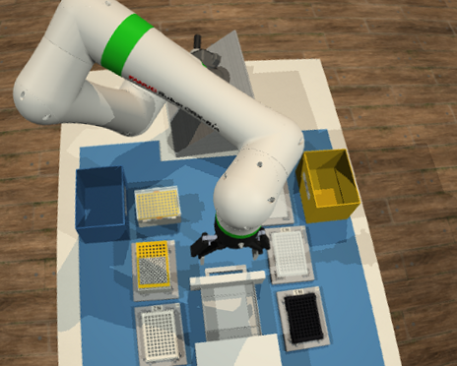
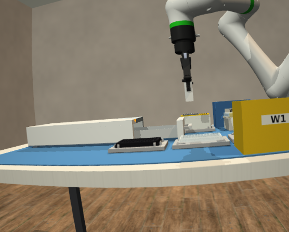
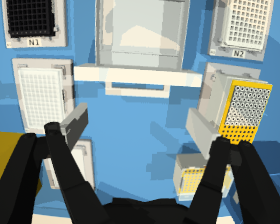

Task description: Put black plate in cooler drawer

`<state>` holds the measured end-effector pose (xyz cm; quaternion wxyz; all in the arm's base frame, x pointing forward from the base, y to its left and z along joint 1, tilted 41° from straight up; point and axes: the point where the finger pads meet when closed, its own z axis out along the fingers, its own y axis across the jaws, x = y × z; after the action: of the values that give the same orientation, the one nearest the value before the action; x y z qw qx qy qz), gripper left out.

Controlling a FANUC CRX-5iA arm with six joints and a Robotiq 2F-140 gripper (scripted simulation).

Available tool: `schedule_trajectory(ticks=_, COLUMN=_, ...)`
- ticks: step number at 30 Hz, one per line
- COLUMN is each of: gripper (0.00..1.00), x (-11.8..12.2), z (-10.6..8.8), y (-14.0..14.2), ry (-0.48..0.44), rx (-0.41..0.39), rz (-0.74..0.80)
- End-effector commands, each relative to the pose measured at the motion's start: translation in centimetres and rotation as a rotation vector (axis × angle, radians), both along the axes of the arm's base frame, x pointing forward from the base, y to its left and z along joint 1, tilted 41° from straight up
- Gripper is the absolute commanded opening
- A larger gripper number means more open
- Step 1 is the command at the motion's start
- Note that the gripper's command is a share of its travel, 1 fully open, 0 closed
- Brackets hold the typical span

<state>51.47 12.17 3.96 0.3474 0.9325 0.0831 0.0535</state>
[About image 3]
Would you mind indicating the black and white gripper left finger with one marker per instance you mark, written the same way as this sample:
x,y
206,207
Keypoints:
x,y
18,183

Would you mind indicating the yellow open-top bin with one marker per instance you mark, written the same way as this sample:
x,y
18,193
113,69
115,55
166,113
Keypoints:
x,y
8,141

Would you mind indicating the dark blue open bin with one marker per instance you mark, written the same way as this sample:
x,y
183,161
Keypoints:
x,y
269,152

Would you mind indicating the beige rectangular plate with corner posts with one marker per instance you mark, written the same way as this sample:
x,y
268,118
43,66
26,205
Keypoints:
x,y
59,40

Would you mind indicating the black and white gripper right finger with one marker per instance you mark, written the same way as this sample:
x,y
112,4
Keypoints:
x,y
258,197

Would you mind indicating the blue work mat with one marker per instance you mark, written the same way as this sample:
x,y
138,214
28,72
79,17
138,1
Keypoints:
x,y
135,139

